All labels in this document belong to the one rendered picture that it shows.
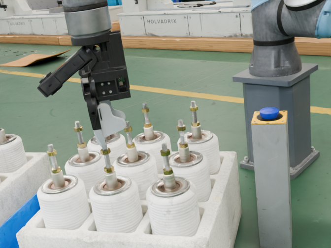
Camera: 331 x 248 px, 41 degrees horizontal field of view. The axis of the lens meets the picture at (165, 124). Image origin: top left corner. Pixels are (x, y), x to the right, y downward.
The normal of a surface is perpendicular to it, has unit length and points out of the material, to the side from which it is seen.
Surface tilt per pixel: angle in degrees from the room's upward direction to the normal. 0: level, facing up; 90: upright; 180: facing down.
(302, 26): 119
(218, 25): 90
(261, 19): 91
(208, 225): 0
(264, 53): 72
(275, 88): 90
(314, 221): 0
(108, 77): 90
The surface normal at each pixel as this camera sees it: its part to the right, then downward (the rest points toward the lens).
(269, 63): -0.40, 0.07
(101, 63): 0.11, 0.33
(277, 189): -0.28, 0.37
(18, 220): 0.94, -0.05
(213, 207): -0.13, -0.93
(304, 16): -0.39, 0.76
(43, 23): -0.66, 0.34
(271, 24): -0.70, 0.56
